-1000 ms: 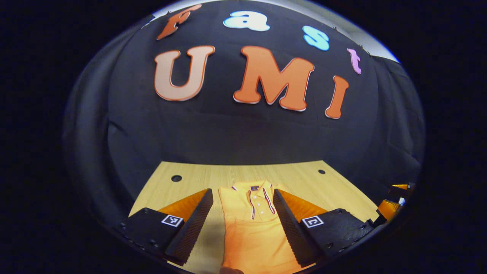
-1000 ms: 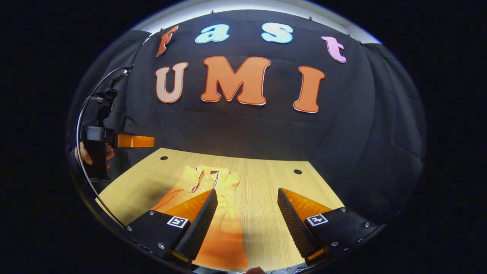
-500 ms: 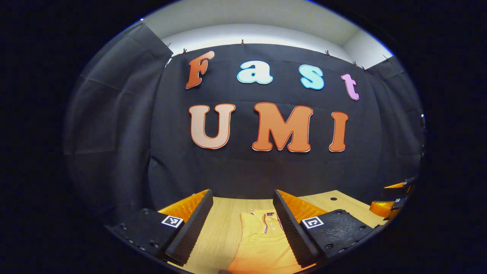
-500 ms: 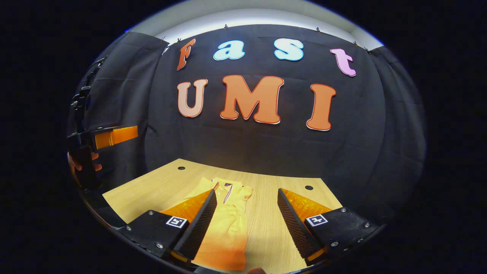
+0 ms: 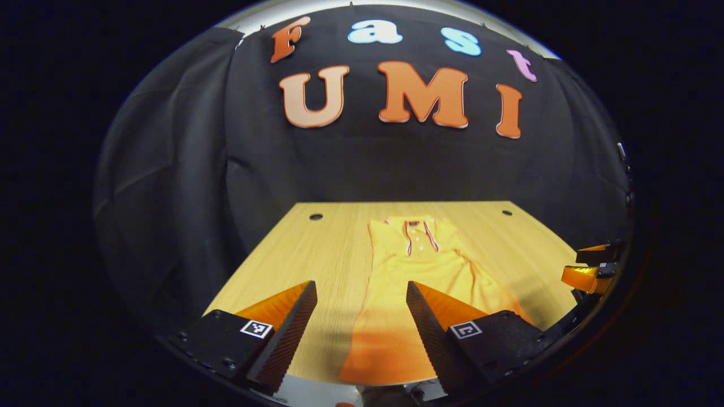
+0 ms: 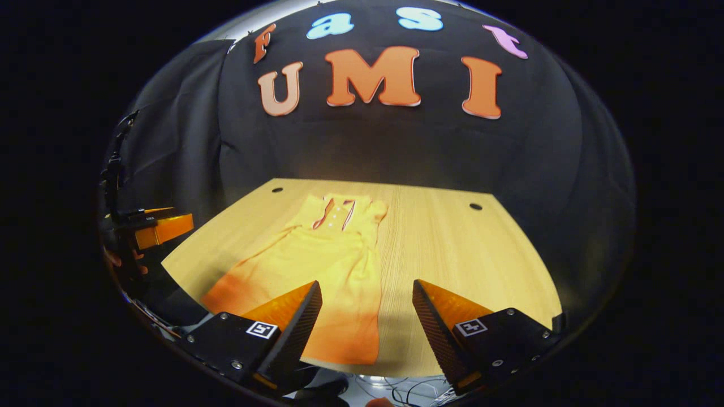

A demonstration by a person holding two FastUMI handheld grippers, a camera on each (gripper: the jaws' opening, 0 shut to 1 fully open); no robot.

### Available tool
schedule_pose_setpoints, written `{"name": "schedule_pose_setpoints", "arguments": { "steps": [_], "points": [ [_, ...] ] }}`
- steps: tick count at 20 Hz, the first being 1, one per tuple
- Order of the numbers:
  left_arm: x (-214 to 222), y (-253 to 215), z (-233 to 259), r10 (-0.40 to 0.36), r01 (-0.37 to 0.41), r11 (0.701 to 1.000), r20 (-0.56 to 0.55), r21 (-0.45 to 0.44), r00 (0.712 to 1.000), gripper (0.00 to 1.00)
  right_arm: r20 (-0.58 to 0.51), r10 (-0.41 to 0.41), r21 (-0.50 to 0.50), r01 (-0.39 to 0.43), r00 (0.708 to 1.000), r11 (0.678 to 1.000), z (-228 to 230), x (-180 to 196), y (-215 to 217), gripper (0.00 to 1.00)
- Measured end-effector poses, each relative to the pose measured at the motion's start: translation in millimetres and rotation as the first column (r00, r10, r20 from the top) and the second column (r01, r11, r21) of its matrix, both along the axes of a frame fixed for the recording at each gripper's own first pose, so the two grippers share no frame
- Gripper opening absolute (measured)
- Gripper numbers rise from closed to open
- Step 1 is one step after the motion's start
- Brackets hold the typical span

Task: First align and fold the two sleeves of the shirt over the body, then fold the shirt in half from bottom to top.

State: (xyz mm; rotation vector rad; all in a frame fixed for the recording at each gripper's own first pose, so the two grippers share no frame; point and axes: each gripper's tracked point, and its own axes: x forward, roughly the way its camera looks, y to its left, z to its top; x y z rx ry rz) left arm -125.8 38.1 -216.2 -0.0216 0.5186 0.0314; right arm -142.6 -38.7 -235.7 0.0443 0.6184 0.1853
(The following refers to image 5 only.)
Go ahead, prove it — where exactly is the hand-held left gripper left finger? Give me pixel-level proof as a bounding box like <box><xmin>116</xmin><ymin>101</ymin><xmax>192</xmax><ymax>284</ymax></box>
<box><xmin>167</xmin><ymin>280</ymin><xmax>318</xmax><ymax>396</ymax></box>

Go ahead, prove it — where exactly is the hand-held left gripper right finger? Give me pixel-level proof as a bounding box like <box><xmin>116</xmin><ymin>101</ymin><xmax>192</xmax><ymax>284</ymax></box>
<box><xmin>405</xmin><ymin>281</ymin><xmax>558</xmax><ymax>396</ymax></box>

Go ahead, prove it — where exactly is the orange polo T-shirt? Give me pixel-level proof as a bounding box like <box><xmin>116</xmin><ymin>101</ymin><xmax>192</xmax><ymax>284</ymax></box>
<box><xmin>338</xmin><ymin>215</ymin><xmax>536</xmax><ymax>387</ymax></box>

